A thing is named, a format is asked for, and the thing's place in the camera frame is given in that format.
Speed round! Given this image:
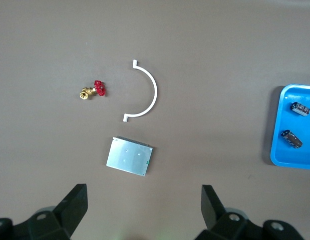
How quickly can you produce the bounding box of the black printed electrolytic capacitor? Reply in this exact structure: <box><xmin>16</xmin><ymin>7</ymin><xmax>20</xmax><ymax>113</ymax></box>
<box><xmin>291</xmin><ymin>101</ymin><xmax>310</xmax><ymax>116</ymax></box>

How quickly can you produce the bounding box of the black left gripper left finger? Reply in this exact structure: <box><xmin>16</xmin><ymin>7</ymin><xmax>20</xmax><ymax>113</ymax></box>
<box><xmin>0</xmin><ymin>184</ymin><xmax>89</xmax><ymax>240</ymax></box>

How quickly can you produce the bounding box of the silver metal box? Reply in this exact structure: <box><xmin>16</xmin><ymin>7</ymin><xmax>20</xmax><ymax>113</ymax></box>
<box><xmin>106</xmin><ymin>135</ymin><xmax>153</xmax><ymax>178</ymax></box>

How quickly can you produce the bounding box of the brass valve red handwheel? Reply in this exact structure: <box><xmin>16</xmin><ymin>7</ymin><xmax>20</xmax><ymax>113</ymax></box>
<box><xmin>79</xmin><ymin>79</ymin><xmax>107</xmax><ymax>101</ymax></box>

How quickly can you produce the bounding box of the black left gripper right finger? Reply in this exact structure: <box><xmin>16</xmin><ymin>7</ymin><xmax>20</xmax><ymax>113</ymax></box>
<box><xmin>194</xmin><ymin>184</ymin><xmax>305</xmax><ymax>240</ymax></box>

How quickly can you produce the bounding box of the dark brown rectangular component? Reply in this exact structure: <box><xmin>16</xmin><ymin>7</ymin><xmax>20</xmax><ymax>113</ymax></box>
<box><xmin>280</xmin><ymin>129</ymin><xmax>303</xmax><ymax>150</ymax></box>

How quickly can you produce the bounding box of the blue plastic tray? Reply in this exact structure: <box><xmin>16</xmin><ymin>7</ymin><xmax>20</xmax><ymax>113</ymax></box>
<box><xmin>269</xmin><ymin>84</ymin><xmax>310</xmax><ymax>171</ymax></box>

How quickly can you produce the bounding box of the white curved plastic bracket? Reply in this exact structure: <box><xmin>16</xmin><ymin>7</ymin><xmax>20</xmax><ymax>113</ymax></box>
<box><xmin>122</xmin><ymin>59</ymin><xmax>158</xmax><ymax>123</ymax></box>

